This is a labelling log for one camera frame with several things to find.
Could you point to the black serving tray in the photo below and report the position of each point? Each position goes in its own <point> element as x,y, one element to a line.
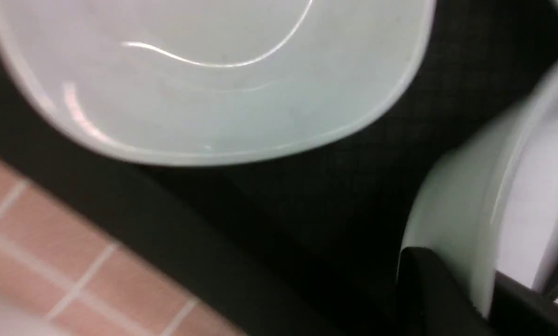
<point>306,245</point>

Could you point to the pink checkered tablecloth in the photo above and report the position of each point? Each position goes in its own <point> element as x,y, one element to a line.
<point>60,268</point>

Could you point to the small white bowl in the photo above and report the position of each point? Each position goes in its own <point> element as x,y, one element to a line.
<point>491,206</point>
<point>194,83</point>

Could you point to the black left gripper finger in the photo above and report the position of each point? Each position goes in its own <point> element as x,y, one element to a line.
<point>429,302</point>

